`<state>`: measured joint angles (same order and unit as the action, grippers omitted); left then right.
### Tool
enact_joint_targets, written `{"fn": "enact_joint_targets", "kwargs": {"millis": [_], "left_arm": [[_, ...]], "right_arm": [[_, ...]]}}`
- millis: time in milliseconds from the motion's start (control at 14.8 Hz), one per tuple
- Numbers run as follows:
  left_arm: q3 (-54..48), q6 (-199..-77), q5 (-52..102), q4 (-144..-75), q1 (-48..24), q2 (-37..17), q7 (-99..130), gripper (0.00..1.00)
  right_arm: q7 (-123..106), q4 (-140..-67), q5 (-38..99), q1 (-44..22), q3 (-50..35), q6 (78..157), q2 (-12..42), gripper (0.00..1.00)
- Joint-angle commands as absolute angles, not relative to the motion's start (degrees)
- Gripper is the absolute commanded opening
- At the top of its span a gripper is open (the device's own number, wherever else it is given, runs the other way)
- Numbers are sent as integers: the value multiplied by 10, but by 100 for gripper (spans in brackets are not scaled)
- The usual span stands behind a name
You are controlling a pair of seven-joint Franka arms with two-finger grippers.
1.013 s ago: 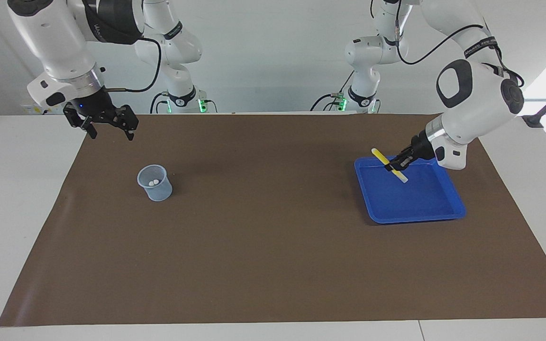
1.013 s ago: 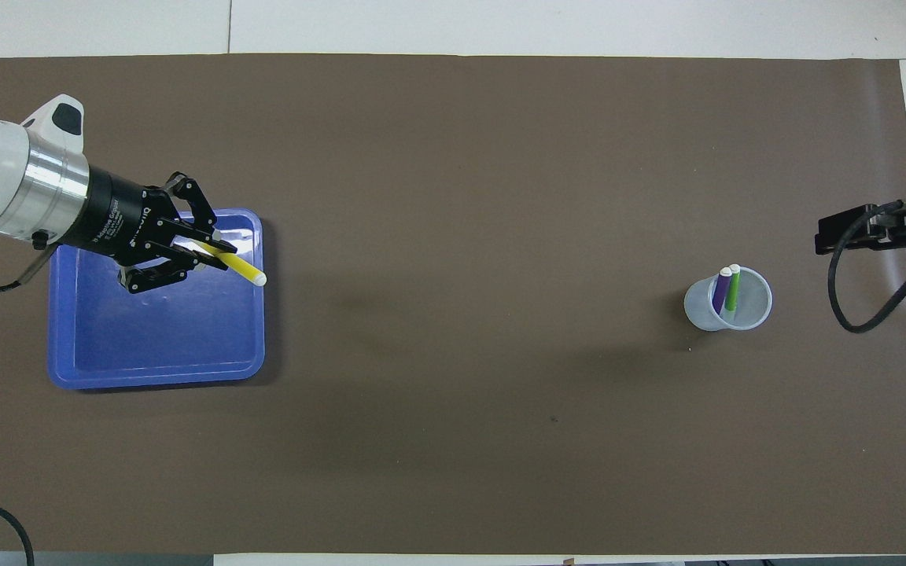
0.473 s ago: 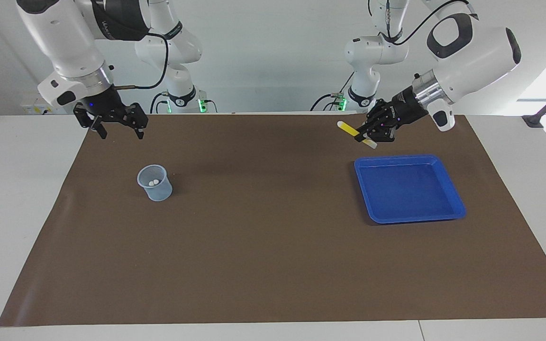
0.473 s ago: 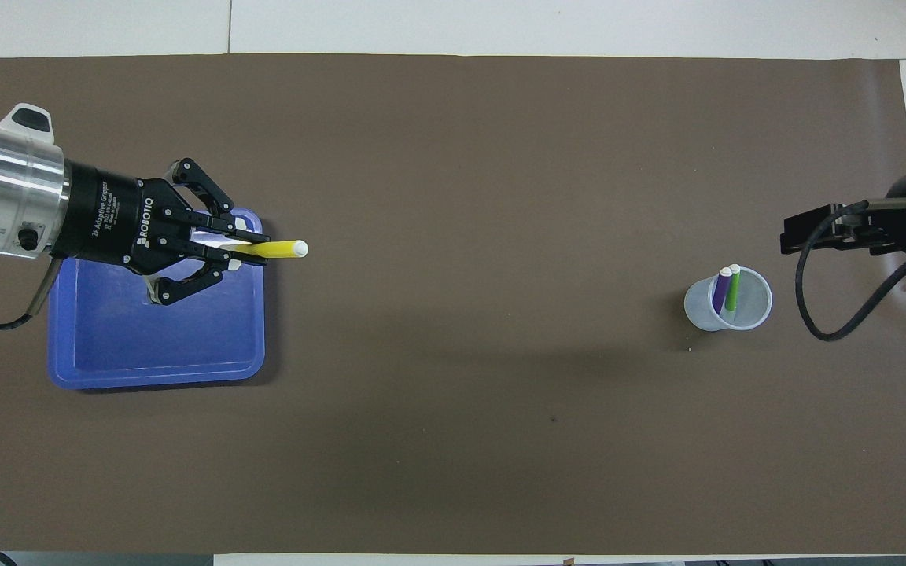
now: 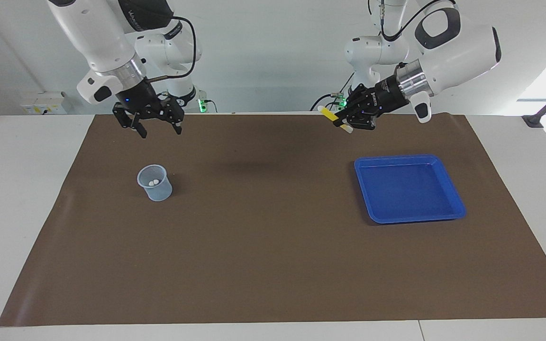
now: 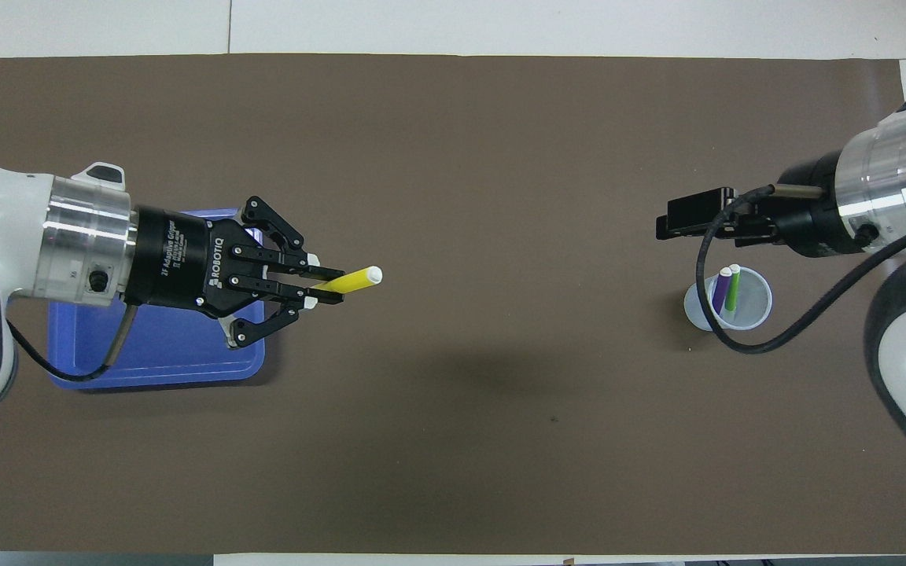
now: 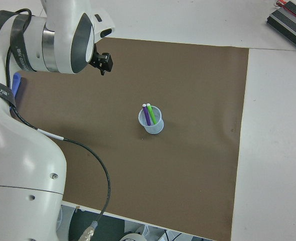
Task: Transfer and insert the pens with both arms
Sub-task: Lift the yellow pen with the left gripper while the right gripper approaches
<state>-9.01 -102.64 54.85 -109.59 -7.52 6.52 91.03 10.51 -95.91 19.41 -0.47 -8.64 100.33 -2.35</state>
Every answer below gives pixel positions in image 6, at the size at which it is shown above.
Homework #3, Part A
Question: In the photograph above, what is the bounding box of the yellow marker pen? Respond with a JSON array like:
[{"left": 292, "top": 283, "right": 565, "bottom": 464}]
[{"left": 313, "top": 266, "right": 384, "bottom": 296}]

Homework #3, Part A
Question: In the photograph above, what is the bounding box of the translucent plastic cup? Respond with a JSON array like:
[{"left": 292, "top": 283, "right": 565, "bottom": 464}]
[{"left": 684, "top": 267, "right": 772, "bottom": 332}]

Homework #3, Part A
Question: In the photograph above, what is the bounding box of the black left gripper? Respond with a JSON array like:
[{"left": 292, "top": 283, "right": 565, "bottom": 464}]
[{"left": 124, "top": 197, "right": 346, "bottom": 349}]

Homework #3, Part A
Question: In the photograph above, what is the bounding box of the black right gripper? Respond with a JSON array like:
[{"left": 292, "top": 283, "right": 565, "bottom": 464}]
[{"left": 655, "top": 153, "right": 855, "bottom": 259}]

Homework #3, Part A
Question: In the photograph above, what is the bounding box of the brown table mat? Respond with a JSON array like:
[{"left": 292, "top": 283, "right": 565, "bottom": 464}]
[{"left": 0, "top": 53, "right": 906, "bottom": 555}]

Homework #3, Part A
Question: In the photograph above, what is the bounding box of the blue plastic tray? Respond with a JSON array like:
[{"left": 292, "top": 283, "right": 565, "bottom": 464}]
[{"left": 48, "top": 208, "right": 267, "bottom": 391}]

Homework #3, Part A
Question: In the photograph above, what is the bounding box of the purple marker pen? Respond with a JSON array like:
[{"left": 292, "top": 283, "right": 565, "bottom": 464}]
[{"left": 710, "top": 266, "right": 734, "bottom": 315}]

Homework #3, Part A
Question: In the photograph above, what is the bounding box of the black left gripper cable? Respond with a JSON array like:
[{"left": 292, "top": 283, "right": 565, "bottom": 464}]
[{"left": 6, "top": 303, "right": 139, "bottom": 384}]

